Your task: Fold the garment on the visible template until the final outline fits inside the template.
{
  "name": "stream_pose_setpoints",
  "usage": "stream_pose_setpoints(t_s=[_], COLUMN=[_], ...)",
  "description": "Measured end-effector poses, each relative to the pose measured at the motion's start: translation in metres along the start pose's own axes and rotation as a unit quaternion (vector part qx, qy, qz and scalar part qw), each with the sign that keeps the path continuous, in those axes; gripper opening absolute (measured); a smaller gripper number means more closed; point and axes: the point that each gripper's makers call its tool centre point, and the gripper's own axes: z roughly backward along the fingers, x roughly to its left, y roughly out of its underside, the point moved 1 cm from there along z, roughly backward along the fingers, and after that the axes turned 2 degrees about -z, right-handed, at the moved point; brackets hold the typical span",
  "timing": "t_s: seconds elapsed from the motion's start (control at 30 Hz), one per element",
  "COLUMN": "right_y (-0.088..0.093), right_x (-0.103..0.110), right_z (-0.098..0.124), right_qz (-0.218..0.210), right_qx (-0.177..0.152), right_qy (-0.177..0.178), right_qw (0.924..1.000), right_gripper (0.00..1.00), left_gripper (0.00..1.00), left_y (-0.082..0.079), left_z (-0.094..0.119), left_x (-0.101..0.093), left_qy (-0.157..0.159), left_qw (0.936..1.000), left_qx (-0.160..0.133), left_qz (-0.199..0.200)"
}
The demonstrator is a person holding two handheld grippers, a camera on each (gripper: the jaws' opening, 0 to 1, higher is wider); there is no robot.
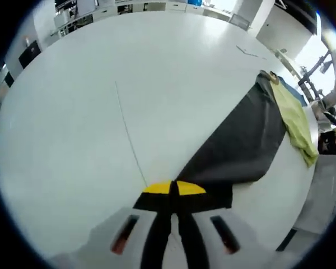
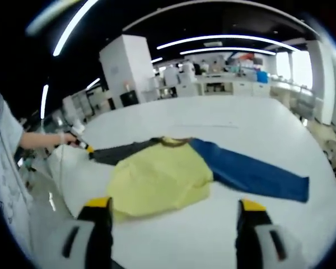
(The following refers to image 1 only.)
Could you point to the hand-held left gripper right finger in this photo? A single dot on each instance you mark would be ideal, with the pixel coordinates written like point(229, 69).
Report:
point(190, 204)

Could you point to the white wide pillar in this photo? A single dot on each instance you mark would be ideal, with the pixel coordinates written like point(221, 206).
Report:
point(285, 25)

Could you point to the black cabinet box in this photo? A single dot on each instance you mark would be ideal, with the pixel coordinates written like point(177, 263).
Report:
point(29, 54)

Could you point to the yellow black blue garment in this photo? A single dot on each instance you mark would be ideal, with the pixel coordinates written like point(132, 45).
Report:
point(240, 140)

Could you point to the blue bin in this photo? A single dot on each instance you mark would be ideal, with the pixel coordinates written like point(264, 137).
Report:
point(197, 1)

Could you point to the black chair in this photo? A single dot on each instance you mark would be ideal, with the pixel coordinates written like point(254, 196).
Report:
point(330, 144)

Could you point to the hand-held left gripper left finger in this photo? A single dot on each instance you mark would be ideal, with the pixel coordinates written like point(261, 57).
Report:
point(154, 204)

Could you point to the white square pillar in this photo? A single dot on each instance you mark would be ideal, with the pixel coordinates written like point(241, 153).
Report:
point(44, 22)

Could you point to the white cabinet row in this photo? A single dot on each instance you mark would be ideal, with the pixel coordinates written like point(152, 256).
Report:
point(156, 7)

